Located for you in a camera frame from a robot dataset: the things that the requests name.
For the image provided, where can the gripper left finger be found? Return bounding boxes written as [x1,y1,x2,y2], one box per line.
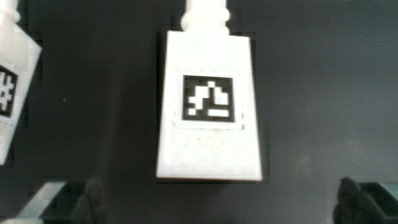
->
[11,177,107,224]

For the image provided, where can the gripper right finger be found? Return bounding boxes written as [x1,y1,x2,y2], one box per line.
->
[335,177,398,224]

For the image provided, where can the white stool leg middle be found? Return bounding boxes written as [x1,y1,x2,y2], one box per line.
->
[157,0,263,181]

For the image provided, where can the white stool leg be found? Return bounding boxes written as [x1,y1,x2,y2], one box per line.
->
[157,0,263,181]
[0,0,43,165]

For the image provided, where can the white stool leg left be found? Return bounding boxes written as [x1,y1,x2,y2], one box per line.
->
[0,0,43,165]

